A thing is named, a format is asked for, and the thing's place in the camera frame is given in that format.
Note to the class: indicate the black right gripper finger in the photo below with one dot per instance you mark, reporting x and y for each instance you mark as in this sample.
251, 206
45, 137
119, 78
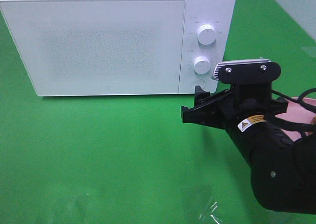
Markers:
202, 114
202, 96

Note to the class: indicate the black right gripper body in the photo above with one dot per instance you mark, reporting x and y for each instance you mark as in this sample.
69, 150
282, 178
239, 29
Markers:
242, 108

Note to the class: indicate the round microwave door button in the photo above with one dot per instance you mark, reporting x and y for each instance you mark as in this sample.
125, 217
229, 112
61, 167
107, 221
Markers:
198, 82

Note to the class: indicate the pink round plate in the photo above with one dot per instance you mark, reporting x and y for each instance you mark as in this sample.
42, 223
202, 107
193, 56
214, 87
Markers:
296, 113

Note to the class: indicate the white microwave door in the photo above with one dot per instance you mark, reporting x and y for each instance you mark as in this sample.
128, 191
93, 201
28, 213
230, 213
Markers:
94, 47

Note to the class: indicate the burger with lettuce and cheese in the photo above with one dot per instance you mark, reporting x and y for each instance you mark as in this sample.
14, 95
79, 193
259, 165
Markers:
313, 121

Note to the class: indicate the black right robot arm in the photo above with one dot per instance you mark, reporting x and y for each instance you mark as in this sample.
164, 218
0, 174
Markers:
280, 153

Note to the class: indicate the lower white microwave knob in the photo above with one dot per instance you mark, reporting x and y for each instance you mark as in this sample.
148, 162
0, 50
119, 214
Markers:
202, 64

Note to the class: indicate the white microwave knob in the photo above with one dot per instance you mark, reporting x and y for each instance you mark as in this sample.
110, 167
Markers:
206, 34
202, 64

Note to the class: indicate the upper white microwave knob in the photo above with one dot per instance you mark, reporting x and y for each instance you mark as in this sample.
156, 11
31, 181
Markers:
206, 34

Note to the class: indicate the clear tape piece on table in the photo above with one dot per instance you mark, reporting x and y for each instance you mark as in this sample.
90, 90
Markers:
210, 214

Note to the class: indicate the white microwave oven body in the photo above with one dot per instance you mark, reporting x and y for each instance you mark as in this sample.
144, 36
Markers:
198, 12

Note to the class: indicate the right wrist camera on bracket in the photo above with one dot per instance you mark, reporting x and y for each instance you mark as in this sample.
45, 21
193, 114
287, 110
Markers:
246, 71

